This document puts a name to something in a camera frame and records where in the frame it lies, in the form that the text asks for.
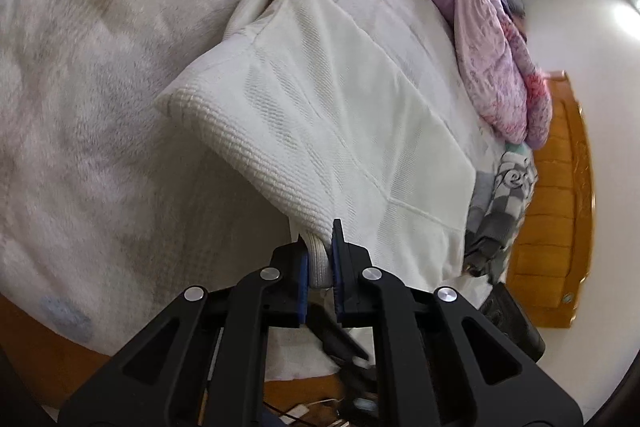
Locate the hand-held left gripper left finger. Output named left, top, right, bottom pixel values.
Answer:
left=57, top=241, right=309, bottom=427

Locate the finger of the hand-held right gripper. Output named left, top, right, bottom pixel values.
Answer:
left=310, top=302, right=377, bottom=371

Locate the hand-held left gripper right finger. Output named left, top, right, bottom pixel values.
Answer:
left=331, top=219, right=587, bottom=427

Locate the white button jacket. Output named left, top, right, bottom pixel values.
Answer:
left=154, top=0, right=477, bottom=293

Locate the wooden headboard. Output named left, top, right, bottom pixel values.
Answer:
left=504, top=71, right=597, bottom=331

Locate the grey checkered pillow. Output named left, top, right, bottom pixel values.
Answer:
left=462, top=142, right=539, bottom=284

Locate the purple floral quilt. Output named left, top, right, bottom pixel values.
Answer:
left=344, top=0, right=552, bottom=148

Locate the white charger with cable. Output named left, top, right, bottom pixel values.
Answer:
left=270, top=397, right=346, bottom=423

